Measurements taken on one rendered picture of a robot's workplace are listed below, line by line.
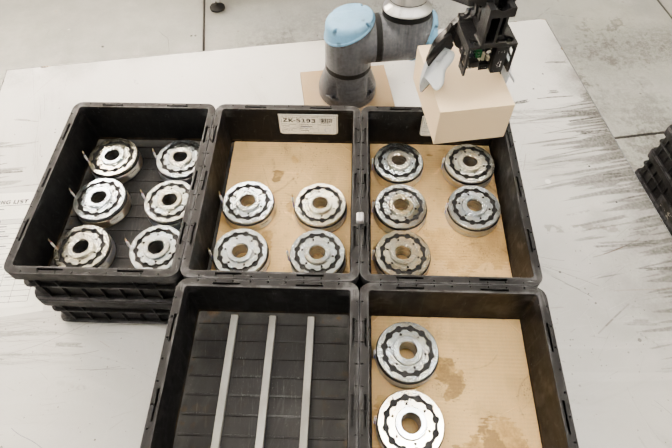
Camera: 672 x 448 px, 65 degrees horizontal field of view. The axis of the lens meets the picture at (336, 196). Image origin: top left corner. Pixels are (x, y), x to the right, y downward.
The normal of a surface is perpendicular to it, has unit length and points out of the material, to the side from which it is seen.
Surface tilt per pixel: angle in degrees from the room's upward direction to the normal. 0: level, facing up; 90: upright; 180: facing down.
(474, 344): 0
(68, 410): 0
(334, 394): 0
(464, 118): 90
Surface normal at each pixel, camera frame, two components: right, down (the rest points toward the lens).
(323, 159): -0.01, -0.58
